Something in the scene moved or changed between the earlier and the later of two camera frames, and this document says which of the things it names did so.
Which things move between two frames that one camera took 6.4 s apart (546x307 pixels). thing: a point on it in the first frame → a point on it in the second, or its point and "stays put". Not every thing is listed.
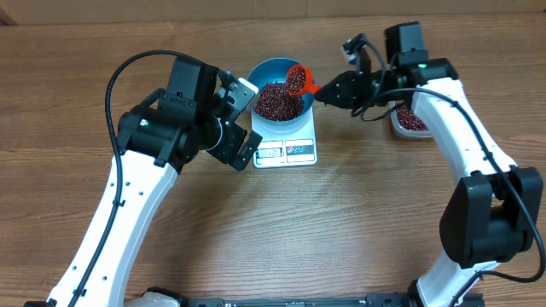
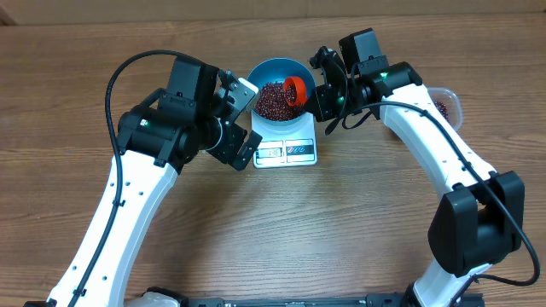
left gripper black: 230,141 stays put
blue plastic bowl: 275,70 stays put
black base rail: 347,300 stays put
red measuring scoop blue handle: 300,81 → 300,87
